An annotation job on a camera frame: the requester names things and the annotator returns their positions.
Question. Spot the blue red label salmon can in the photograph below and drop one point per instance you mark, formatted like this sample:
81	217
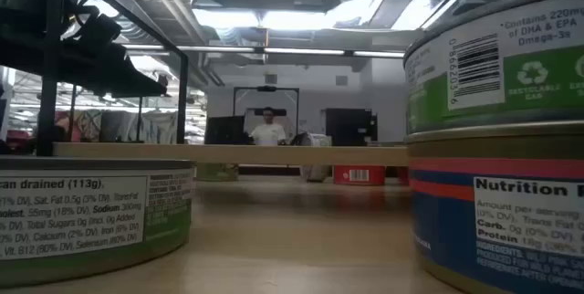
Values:
456	221

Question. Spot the bright light panel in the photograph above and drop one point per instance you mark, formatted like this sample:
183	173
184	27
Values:
292	20

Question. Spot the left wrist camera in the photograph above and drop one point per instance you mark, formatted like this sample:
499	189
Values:
100	34

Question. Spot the black gantry frame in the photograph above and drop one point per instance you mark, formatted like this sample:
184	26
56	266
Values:
73	116
267	88

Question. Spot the black monitor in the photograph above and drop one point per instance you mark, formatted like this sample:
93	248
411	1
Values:
223	129

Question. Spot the long tube lamp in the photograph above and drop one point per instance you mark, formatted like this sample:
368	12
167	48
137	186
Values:
301	51
214	49
378	54

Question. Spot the grey wall vent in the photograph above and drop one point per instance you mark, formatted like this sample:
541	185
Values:
341	80
270	79

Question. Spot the patterned cloth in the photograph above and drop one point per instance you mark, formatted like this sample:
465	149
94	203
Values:
114	127

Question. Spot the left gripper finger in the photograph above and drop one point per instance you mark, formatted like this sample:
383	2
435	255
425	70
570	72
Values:
141	81

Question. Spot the person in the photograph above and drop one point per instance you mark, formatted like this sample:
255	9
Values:
268	134

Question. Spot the black cabinet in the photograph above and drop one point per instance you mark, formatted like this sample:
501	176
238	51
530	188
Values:
349	125

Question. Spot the red label seafood can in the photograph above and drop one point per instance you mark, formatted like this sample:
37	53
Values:
402	175
359	175

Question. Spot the wooden shelf board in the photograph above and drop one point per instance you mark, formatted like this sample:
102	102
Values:
228	154

